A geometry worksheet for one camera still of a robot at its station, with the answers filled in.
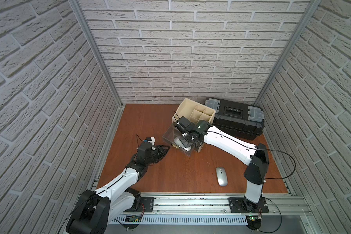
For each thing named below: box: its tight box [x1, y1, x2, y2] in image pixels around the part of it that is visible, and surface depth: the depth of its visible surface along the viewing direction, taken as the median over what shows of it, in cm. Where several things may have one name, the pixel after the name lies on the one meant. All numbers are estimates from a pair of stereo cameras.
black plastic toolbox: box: [204, 97, 265, 140], surface depth 94 cm
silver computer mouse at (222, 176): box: [215, 166, 229, 187], surface depth 85 cm
